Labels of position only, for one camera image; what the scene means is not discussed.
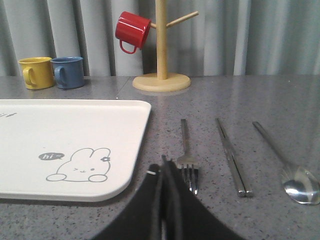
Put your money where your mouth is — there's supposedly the grey curtain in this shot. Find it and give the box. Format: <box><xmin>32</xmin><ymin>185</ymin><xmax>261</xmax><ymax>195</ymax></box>
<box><xmin>0</xmin><ymin>0</ymin><xmax>320</xmax><ymax>76</ymax></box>

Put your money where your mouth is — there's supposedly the wooden mug tree stand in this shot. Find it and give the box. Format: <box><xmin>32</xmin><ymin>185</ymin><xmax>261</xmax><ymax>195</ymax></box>
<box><xmin>132</xmin><ymin>0</ymin><xmax>199</xmax><ymax>92</ymax></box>

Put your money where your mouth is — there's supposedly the cream rabbit print tray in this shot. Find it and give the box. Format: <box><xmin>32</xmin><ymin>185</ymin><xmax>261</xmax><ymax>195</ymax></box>
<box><xmin>0</xmin><ymin>99</ymin><xmax>151</xmax><ymax>202</ymax></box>

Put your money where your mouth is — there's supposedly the silver metal spoon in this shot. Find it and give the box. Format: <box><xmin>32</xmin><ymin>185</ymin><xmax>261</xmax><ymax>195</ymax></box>
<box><xmin>252</xmin><ymin>121</ymin><xmax>320</xmax><ymax>206</ymax></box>

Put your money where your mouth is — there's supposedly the silver metal fork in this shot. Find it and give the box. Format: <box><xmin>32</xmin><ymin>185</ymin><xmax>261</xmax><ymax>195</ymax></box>
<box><xmin>177</xmin><ymin>119</ymin><xmax>199</xmax><ymax>195</ymax></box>

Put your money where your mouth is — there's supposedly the red enamel mug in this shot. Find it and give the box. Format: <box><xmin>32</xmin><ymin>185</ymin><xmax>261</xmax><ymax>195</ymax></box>
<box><xmin>115</xmin><ymin>11</ymin><xmax>152</xmax><ymax>54</ymax></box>

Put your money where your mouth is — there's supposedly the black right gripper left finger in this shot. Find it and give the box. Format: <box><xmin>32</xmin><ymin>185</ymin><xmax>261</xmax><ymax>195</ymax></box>
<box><xmin>94</xmin><ymin>164</ymin><xmax>162</xmax><ymax>240</ymax></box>

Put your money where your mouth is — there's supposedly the blue enamel mug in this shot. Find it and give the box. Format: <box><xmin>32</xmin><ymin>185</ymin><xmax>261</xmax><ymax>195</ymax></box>
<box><xmin>50</xmin><ymin>56</ymin><xmax>85</xmax><ymax>90</ymax></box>

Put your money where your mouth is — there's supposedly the yellow enamel mug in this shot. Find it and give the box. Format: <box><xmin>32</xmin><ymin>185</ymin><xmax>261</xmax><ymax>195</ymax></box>
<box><xmin>18</xmin><ymin>57</ymin><xmax>55</xmax><ymax>90</ymax></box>

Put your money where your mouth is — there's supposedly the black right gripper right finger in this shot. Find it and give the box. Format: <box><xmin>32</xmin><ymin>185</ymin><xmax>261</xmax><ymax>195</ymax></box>
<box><xmin>161</xmin><ymin>155</ymin><xmax>242</xmax><ymax>240</ymax></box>

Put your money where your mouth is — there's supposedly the silver metal chopstick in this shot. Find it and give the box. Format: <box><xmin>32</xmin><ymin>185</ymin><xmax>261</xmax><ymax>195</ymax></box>
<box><xmin>216</xmin><ymin>117</ymin><xmax>254</xmax><ymax>198</ymax></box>
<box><xmin>215</xmin><ymin>118</ymin><xmax>247</xmax><ymax>198</ymax></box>

